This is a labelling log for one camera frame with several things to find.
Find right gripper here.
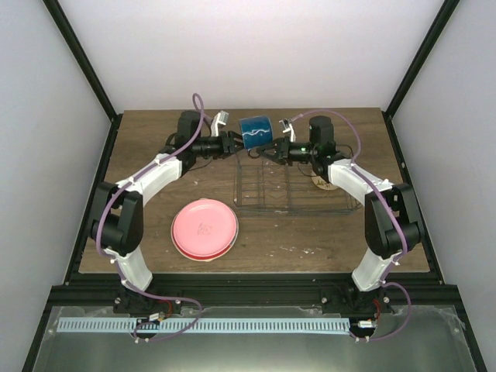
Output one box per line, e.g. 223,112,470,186
257,136,318,167

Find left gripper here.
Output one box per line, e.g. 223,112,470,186
192,131,251,160

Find blue ceramic mug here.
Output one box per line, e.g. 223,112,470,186
239,115,274,150

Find black wire dish rack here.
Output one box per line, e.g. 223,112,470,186
233,152,361,216

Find cream ceramic bowl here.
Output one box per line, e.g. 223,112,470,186
311,175,338,191

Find pink plastic plate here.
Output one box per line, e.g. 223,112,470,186
170,198,239,262

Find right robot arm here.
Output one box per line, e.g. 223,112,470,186
255,108,425,312

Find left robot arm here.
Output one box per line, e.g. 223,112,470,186
87,111,243,313

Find red floral plate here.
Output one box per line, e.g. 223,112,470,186
170,216,239,262

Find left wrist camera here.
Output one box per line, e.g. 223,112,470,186
210,110,229,137

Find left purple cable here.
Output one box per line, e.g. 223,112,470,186
95,92,205,345

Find light blue slotted cable duct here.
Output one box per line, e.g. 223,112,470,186
56,317,350,335

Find black aluminium frame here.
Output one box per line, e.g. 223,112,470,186
23,1,487,371

